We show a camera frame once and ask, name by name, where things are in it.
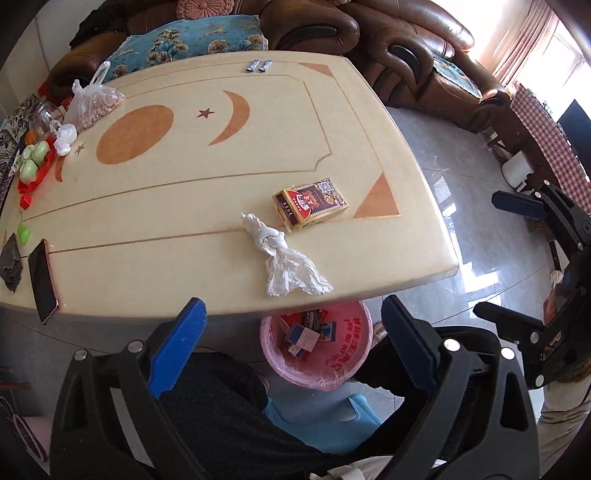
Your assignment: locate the black garment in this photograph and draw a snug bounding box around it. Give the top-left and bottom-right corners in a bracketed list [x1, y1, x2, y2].
[69, 4, 130, 47]

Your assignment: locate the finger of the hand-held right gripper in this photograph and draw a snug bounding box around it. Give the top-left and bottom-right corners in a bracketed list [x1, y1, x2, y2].
[491, 181, 591, 274]
[472, 301, 563, 389]

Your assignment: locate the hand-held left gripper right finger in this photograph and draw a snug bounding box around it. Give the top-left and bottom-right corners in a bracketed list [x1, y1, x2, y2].
[381, 294, 541, 480]

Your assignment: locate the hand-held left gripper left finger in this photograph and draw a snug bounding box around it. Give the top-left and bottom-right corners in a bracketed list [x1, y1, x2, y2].
[50, 296, 208, 480]

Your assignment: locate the dark crumpled wrapper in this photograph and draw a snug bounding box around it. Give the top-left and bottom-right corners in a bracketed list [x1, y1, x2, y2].
[0, 233, 23, 292]

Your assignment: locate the pink trash bin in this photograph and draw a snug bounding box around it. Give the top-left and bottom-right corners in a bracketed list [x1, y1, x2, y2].
[259, 301, 374, 392]

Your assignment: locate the pink plastic item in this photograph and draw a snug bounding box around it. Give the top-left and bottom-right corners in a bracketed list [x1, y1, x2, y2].
[0, 397, 49, 462]

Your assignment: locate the small white tissue ball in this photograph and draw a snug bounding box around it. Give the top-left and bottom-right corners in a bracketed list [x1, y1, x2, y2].
[54, 124, 78, 157]

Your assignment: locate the glass jar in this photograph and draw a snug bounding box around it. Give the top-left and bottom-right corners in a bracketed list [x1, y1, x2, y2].
[27, 99, 63, 137]

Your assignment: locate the white tissue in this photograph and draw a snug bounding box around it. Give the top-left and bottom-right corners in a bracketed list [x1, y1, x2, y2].
[241, 212, 334, 298]

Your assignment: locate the blue patterned cushion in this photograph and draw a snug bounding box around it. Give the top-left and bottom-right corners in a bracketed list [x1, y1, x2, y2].
[431, 51, 483, 100]
[108, 14, 269, 84]

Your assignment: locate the black screen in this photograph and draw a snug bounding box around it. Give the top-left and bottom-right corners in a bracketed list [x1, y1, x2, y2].
[556, 99, 591, 153]

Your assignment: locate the light blue plastic stool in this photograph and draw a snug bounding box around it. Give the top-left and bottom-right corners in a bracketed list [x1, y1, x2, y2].
[265, 394, 384, 455]

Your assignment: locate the pink round cushion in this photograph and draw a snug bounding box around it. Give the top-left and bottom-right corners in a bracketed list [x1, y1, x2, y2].
[178, 0, 232, 19]

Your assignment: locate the white cloth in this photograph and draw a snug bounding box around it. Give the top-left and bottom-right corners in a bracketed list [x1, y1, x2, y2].
[325, 457, 393, 480]

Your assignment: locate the brown leather sofa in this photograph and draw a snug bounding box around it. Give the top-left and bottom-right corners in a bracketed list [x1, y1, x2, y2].
[346, 0, 513, 134]
[46, 0, 361, 109]

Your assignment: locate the floral patterned cloth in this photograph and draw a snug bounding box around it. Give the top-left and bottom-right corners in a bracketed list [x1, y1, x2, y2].
[0, 95, 44, 195]

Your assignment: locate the white floor appliance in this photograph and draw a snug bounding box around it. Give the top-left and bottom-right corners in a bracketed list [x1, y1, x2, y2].
[501, 152, 536, 192]

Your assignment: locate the red checkered tablecloth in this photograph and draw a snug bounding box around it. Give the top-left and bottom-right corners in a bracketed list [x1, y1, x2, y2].
[510, 83, 591, 213]

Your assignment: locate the pink curtain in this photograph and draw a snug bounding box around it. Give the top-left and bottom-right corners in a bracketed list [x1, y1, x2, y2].
[480, 0, 559, 88]

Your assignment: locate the blue and white card pack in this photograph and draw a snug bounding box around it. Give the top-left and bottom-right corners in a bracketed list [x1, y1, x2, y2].
[284, 323, 320, 358]

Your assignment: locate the beige coffee table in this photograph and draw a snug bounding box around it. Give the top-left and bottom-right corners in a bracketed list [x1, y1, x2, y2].
[0, 52, 460, 324]

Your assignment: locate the red and gold box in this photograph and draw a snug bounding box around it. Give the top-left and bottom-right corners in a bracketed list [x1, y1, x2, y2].
[271, 178, 348, 233]

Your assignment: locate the phone in pink case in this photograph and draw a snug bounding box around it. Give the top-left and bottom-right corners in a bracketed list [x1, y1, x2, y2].
[28, 239, 61, 325]

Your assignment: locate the clear plastic bag of nuts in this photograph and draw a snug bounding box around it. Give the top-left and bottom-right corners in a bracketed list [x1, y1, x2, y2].
[62, 61, 125, 134]

